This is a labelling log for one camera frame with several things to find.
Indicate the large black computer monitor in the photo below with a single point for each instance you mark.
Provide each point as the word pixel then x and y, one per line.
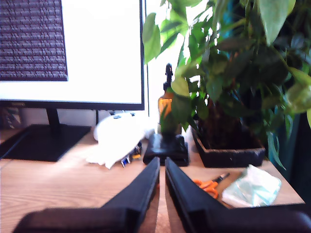
pixel 97 48

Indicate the white game controller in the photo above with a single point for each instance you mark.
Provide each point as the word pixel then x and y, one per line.
pixel 109 126

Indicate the green leafy house plant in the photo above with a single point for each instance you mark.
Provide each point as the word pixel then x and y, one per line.
pixel 243 60

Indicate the amber pump bottle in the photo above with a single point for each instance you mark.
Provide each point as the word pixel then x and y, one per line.
pixel 165 104

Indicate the pale green tissue packet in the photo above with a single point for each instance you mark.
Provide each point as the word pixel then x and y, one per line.
pixel 252 189

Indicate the small blue yellow item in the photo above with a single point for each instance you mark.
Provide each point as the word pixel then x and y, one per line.
pixel 128 159

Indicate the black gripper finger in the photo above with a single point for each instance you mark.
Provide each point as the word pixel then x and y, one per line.
pixel 179 191
pixel 143 189

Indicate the grey leaf-patterned box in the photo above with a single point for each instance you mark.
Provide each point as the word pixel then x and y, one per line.
pixel 9 119

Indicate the crumpled white plastic bag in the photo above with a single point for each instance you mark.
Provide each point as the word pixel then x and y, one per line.
pixel 107 155

